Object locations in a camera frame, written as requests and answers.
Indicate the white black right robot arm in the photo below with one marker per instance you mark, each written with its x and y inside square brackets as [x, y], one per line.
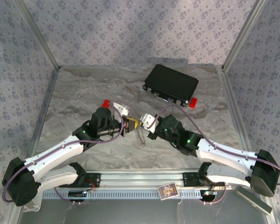
[224, 154]

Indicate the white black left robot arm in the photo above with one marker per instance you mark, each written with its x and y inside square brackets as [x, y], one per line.
[53, 155]

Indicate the red plastic block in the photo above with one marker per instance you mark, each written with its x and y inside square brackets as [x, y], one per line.
[193, 102]
[106, 103]

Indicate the black case with metal latches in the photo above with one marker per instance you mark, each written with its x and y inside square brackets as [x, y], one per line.
[170, 81]

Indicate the small printed card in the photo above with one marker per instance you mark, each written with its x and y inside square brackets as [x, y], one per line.
[168, 191]

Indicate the small circuit board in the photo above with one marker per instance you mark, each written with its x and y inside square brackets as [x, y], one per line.
[208, 193]
[77, 194]

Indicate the grey metal bar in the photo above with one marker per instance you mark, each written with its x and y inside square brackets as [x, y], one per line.
[252, 199]

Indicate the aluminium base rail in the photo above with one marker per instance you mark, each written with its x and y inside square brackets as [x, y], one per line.
[140, 179]

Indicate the aluminium table side rail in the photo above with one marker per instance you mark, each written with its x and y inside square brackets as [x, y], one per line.
[232, 105]
[46, 105]

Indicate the aluminium frame post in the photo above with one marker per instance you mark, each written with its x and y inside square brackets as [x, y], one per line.
[38, 35]
[242, 35]

